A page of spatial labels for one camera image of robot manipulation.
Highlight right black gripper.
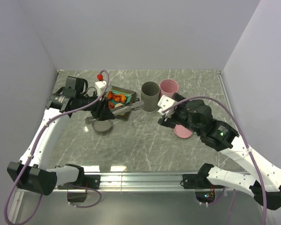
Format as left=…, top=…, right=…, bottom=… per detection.
left=158, top=91, right=202, bottom=135

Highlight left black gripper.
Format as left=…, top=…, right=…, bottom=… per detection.
left=76, top=89, right=115, bottom=120

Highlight metal serving tongs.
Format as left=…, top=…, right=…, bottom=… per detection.
left=85, top=101, right=145, bottom=125

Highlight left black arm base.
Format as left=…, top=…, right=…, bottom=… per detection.
left=58, top=174, right=101, bottom=203

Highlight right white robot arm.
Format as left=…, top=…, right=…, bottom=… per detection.
left=157, top=93, right=281, bottom=210

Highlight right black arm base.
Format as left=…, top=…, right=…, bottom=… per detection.
left=182, top=173, right=225, bottom=203

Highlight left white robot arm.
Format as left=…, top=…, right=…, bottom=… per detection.
left=7, top=73, right=115, bottom=195

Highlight red chicken drumstick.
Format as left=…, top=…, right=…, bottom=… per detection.
left=108, top=101, right=115, bottom=109

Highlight grey round lid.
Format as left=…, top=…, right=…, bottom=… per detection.
left=92, top=120, right=112, bottom=134

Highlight red chicken wing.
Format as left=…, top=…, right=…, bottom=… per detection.
left=107, top=91, right=114, bottom=100

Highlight pink round lid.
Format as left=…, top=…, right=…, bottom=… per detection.
left=174, top=125, right=193, bottom=139

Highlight orange fried food piece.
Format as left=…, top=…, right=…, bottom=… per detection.
left=113, top=94, right=126, bottom=104

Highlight square teal ceramic plate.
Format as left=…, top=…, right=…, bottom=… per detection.
left=106, top=86, right=136, bottom=109

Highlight pink cylindrical container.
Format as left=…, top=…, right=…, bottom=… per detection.
left=159, top=79, right=179, bottom=98

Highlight grey cylindrical container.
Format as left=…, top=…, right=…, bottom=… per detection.
left=141, top=82, right=160, bottom=112

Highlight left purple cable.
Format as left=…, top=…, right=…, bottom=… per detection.
left=3, top=69, right=110, bottom=223

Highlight purple cable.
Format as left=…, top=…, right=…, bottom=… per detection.
left=3, top=69, right=110, bottom=223
left=163, top=96, right=269, bottom=225

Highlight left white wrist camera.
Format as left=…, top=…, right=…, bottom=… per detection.
left=95, top=74, right=111, bottom=96

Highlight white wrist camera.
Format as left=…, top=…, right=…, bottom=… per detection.
left=157, top=95, right=177, bottom=118
left=95, top=74, right=111, bottom=96

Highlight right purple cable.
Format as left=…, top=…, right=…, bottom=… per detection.
left=163, top=96, right=269, bottom=225

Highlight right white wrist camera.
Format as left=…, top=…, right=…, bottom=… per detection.
left=157, top=95, right=177, bottom=118

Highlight aluminium mounting rail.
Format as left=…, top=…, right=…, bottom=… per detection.
left=8, top=172, right=262, bottom=225

